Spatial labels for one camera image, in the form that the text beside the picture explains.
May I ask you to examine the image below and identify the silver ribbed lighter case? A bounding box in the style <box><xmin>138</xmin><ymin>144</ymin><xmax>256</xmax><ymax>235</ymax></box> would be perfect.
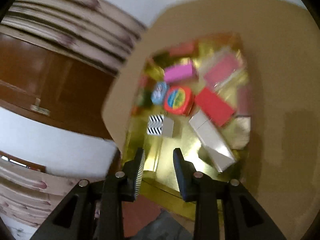
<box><xmin>189</xmin><ymin>110</ymin><xmax>236</xmax><ymax>172</ymax></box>

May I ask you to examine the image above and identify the red rectangular box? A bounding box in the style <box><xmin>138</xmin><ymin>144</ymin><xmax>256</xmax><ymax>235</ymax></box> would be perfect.
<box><xmin>195</xmin><ymin>87</ymin><xmax>235</xmax><ymax>127</ymax></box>

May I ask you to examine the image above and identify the white zigzag cube box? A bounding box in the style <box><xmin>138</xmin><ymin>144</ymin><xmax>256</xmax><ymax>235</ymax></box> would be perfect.
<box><xmin>146</xmin><ymin>114</ymin><xmax>174</xmax><ymax>138</ymax></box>

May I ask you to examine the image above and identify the red yellow tape measure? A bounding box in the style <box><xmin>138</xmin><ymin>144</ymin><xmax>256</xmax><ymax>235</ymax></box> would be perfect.
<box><xmin>164</xmin><ymin>86</ymin><xmax>195</xmax><ymax>116</ymax></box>

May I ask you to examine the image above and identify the dark pink small box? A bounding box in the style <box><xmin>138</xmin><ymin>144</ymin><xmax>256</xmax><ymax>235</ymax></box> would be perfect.
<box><xmin>236</xmin><ymin>85</ymin><xmax>252</xmax><ymax>116</ymax></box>

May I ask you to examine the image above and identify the small blue oval tin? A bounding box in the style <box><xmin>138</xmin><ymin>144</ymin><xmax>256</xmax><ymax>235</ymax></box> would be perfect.
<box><xmin>151</xmin><ymin>81</ymin><xmax>169</xmax><ymax>105</ymax></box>

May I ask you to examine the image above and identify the clear case red insert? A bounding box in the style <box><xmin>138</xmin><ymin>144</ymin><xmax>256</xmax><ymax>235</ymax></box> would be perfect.
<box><xmin>199</xmin><ymin>51</ymin><xmax>246</xmax><ymax>91</ymax></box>

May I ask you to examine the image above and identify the magenta pink box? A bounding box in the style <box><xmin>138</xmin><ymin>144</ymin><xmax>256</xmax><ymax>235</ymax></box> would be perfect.
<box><xmin>164</xmin><ymin>63</ymin><xmax>197</xmax><ymax>83</ymax></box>

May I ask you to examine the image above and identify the red gold toffee tin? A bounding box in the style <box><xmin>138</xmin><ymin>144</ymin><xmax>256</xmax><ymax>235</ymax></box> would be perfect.
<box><xmin>123</xmin><ymin>33</ymin><xmax>251</xmax><ymax>219</ymax></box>

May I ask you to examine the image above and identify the brown wooden door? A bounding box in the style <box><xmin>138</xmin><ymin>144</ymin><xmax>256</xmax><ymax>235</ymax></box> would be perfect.
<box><xmin>1</xmin><ymin>34</ymin><xmax>115</xmax><ymax>139</ymax></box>

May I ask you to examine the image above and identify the beige patterned curtain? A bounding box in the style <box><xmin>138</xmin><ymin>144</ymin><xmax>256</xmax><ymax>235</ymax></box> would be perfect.
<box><xmin>1</xmin><ymin>0</ymin><xmax>146</xmax><ymax>73</ymax></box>

